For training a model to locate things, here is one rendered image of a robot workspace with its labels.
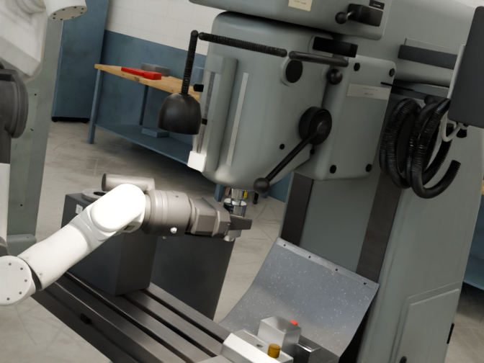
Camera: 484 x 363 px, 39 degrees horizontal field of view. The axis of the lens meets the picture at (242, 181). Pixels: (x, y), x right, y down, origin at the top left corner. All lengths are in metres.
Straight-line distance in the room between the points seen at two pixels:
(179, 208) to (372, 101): 0.45
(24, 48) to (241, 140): 0.41
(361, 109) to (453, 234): 0.52
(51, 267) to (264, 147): 0.42
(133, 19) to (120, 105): 1.06
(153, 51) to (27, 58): 6.95
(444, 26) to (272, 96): 0.55
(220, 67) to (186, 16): 6.61
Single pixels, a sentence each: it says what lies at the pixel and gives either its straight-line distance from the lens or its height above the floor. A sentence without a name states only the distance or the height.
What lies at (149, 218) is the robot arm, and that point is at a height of 1.23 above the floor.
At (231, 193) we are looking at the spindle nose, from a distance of 1.33.
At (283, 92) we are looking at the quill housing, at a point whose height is 1.51.
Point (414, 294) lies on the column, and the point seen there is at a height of 1.07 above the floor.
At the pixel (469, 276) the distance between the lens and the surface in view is 5.01.
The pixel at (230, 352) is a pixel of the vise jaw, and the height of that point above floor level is 1.02.
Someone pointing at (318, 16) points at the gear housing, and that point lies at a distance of 1.22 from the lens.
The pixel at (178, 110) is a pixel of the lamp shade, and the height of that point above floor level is 1.46.
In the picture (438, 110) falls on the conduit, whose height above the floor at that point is 1.53.
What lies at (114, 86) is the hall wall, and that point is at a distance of 8.73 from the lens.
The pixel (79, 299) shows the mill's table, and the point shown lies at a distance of 1.61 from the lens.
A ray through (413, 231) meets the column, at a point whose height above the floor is 1.23.
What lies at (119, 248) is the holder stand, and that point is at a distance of 1.60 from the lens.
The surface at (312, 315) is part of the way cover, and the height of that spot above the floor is 0.98.
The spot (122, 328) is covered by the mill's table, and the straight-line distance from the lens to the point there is 1.51.
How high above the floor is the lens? 1.61
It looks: 13 degrees down
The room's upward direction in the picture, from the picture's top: 11 degrees clockwise
